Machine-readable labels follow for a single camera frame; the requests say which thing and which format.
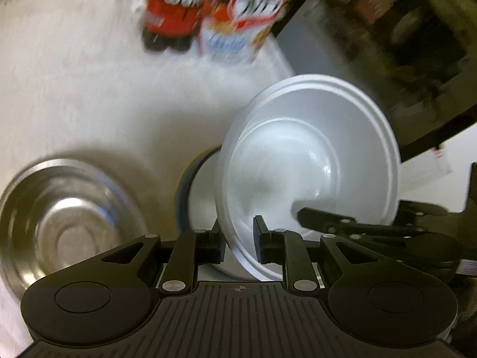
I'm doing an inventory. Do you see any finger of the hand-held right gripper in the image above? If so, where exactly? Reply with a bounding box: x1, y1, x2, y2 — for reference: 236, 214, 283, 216
297, 207, 377, 241
398, 200, 450, 217

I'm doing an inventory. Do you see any white foam bowl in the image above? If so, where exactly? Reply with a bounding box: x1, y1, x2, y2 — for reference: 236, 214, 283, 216
215, 74, 401, 281

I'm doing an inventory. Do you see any white microwave oven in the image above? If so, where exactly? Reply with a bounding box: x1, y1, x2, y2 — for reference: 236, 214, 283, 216
274, 0, 477, 202

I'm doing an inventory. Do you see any white fluffy cloth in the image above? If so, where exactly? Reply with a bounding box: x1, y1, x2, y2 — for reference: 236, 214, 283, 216
0, 0, 299, 358

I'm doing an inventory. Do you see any blue bowl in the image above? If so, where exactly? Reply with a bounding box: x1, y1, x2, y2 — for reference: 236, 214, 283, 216
177, 148, 261, 281

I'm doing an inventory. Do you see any stainless steel bowl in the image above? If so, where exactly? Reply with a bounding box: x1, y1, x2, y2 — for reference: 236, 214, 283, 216
0, 158, 150, 299

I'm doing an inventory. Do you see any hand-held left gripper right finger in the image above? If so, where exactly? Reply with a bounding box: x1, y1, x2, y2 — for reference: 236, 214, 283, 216
253, 215, 377, 295

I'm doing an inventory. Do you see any red cereal bag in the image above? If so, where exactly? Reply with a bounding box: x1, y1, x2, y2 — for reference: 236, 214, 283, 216
197, 0, 323, 66

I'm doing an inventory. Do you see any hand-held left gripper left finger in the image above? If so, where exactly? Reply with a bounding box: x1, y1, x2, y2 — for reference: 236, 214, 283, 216
100, 219, 226, 296

